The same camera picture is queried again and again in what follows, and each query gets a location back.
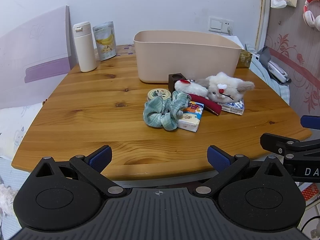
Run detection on banana chip bag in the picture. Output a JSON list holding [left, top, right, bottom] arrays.
[[92, 21, 117, 61]]

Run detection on round cream tin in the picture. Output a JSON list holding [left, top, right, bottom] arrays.
[[147, 89, 172, 102]]

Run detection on cartoon tissue packet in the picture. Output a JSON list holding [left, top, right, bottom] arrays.
[[177, 101, 205, 132]]

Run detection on white printed bedsheet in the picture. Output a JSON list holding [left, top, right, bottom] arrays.
[[0, 102, 48, 238]]

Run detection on grey strap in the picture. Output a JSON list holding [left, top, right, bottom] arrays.
[[257, 47, 272, 67]]

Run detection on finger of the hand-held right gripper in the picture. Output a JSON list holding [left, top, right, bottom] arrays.
[[300, 115, 320, 130], [260, 132, 320, 159]]

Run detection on white wall switch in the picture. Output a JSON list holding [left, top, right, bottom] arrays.
[[209, 16, 223, 32]]

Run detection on white thermos bottle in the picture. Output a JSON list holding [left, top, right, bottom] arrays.
[[72, 21, 97, 72]]

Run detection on red white headphones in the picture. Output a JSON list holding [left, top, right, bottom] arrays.
[[303, 0, 320, 31]]

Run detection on white plush red-topped toy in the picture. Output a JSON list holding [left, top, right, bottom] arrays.
[[174, 79, 209, 98]]

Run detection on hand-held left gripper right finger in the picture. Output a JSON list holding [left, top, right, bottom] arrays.
[[192, 145, 292, 198]]

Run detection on gold snack packet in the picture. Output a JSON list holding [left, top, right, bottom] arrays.
[[236, 49, 253, 68]]

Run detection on black cable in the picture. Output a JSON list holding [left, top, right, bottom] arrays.
[[299, 216, 320, 231]]

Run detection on white wall socket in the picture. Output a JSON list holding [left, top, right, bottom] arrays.
[[222, 19, 234, 34]]

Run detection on blue patterned tissue pack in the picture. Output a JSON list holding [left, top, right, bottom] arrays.
[[221, 99, 245, 115]]

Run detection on pink plastic storage bin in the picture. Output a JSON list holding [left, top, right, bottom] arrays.
[[133, 30, 242, 84]]

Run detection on dark red pouch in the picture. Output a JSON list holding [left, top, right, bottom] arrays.
[[187, 93, 222, 116]]

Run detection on grey white plush cat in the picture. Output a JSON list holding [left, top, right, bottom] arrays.
[[197, 72, 255, 104]]

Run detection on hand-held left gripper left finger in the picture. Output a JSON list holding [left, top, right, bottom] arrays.
[[30, 145, 127, 198]]

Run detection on green checked scrunchie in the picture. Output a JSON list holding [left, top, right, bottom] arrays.
[[143, 91, 192, 131]]

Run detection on red patterned box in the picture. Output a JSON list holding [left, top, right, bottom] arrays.
[[301, 184, 320, 201]]

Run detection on white handheld device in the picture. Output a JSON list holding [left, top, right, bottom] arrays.
[[266, 61, 292, 84]]

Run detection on pink purple board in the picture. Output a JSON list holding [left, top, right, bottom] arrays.
[[0, 5, 73, 108]]

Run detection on dark wooden block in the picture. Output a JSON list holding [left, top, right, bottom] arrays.
[[168, 73, 187, 92]]

